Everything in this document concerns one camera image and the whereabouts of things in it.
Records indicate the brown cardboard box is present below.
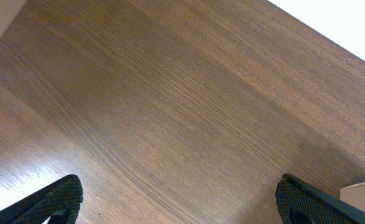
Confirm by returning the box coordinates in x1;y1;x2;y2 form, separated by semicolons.
340;182;365;212

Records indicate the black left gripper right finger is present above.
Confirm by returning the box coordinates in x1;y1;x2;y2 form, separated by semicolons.
275;174;365;224

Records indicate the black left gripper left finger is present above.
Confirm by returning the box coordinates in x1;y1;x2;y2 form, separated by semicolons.
0;174;83;224

